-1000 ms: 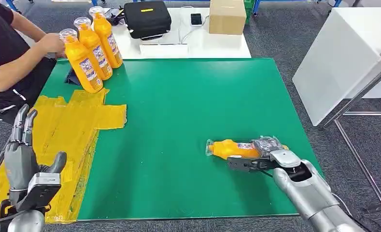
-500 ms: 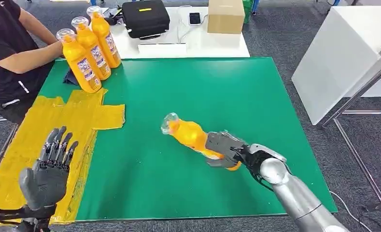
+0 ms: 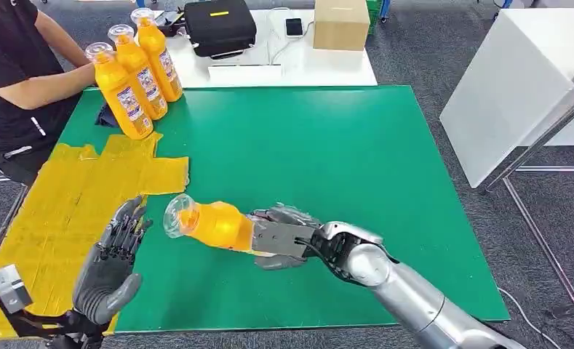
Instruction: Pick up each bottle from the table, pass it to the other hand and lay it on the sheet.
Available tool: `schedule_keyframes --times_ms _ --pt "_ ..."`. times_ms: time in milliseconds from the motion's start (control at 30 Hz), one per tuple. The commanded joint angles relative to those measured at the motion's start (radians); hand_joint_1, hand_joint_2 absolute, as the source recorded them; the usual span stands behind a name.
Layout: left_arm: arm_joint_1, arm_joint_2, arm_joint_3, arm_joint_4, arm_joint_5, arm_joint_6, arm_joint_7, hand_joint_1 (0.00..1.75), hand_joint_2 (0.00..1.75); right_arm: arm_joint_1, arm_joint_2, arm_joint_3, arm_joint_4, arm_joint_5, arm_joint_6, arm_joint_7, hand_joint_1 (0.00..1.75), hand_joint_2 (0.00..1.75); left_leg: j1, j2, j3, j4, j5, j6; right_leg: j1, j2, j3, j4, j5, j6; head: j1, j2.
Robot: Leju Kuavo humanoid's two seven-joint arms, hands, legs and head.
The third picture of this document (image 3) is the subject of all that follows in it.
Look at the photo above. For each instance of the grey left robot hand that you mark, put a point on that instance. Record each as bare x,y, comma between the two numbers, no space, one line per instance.
103,279

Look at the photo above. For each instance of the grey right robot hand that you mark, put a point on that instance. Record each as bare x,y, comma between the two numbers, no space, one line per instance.
282,237

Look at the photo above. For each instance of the orange drink bottle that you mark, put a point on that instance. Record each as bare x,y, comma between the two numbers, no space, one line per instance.
147,86
219,226
123,106
163,62

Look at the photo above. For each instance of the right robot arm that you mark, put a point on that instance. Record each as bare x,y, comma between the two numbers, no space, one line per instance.
412,298

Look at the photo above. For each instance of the green table mat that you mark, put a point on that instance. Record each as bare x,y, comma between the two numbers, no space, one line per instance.
315,168

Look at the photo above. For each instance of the dark cloth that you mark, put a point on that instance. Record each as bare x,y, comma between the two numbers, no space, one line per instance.
106,118

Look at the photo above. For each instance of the flat white box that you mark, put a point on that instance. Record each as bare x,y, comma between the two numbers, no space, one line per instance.
243,75

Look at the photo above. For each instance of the smartphone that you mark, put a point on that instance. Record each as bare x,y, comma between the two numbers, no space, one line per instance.
294,27

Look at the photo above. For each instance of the black carrying case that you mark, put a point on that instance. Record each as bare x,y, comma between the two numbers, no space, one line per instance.
219,33

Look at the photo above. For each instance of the cardboard box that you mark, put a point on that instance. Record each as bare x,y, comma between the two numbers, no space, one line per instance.
339,26

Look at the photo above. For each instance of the small black device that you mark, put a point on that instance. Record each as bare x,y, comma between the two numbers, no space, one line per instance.
171,24

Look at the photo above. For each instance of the green plastic crate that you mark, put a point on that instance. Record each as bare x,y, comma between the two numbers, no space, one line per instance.
374,14

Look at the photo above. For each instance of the person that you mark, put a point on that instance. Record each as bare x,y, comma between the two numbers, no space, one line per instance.
7,58

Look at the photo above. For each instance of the blue metal rack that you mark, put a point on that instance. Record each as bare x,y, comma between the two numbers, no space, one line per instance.
386,9

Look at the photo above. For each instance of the white panel table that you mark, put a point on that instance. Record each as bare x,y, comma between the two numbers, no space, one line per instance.
508,86

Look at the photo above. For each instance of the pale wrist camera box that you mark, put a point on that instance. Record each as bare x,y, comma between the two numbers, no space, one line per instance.
9,289

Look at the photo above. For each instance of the steel table frame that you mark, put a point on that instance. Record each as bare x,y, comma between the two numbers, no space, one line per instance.
537,138

